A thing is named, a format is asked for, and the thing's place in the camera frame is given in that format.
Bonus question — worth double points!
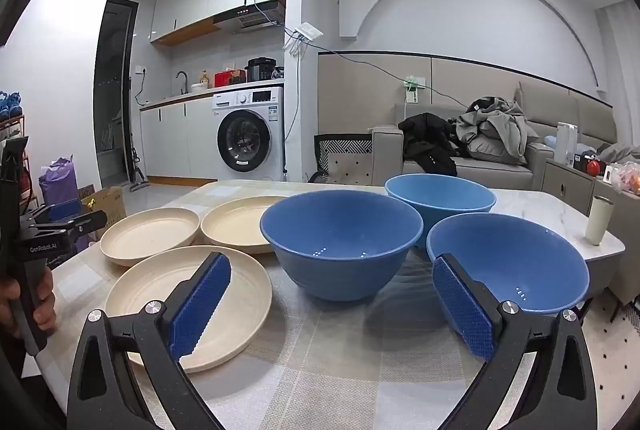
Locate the white kitchen base cabinet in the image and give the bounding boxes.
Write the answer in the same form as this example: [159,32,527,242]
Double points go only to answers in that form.
[140,97,221,183]

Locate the grey clothes pile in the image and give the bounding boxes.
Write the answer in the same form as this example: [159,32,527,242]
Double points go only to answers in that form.
[452,96,541,166]

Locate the white tumbler cup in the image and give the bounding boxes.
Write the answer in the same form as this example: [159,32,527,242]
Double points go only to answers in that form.
[585,196,615,246]

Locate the white kettle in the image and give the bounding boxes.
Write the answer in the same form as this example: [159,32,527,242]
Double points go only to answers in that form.
[556,122,578,167]

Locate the black jacket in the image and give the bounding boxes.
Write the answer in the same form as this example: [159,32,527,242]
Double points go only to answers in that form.
[398,112,458,177]

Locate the black range hood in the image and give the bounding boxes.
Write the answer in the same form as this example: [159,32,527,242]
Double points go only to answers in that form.
[213,0,287,34]

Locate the blue shoe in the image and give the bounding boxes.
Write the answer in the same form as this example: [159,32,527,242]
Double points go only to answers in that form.
[0,91,23,120]

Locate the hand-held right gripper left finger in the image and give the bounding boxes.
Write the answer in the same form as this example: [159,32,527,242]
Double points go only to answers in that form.
[66,251,233,430]

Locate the beige plate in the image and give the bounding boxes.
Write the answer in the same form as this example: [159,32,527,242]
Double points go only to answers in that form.
[105,246,273,373]
[201,196,301,256]
[100,208,201,267]

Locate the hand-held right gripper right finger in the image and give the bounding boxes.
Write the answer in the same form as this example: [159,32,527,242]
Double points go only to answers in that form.
[431,253,598,430]

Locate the blue bowl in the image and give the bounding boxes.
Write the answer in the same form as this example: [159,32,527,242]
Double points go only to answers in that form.
[385,174,497,251]
[426,213,591,315]
[260,190,423,302]

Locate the black pressure cooker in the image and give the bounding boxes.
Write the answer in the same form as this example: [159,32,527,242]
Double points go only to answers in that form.
[247,56,277,83]

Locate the purple bag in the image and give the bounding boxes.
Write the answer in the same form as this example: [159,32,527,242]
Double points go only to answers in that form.
[39,156,81,206]

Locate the black glass door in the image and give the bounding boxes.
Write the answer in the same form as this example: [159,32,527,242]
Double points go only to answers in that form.
[94,0,140,188]

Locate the white wall socket strip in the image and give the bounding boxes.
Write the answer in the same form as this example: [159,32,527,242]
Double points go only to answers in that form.
[404,75,426,103]

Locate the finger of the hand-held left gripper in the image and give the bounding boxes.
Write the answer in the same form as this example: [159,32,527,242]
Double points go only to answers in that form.
[20,210,108,245]
[31,199,85,227]

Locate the person's left hand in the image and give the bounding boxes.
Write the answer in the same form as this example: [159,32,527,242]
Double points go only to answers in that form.
[0,266,57,341]

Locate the grey side cabinet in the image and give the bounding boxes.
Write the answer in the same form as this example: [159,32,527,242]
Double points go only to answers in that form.
[542,158,640,296]

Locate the clear plastic bag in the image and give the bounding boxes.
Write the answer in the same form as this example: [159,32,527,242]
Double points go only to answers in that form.
[611,161,640,197]

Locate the grey blanket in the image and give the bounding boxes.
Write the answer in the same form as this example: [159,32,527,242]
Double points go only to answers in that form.
[597,142,640,166]

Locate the checked tablecloth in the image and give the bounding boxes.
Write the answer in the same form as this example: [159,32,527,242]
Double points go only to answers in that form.
[49,179,566,430]

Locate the white washing machine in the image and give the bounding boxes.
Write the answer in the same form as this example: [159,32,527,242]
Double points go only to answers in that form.
[212,86,286,183]

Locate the red box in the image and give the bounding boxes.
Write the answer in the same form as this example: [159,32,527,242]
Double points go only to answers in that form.
[215,70,247,88]

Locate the grey sofa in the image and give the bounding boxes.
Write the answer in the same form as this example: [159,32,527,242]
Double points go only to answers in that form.
[369,81,617,192]

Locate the white marble coffee table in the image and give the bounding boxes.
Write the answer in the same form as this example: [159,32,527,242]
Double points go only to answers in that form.
[492,189,627,306]

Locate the upright vacuum cleaner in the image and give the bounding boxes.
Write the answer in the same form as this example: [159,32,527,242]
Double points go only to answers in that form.
[131,145,151,191]

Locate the cardboard box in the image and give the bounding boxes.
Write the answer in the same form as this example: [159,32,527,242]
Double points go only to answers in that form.
[80,186,126,236]

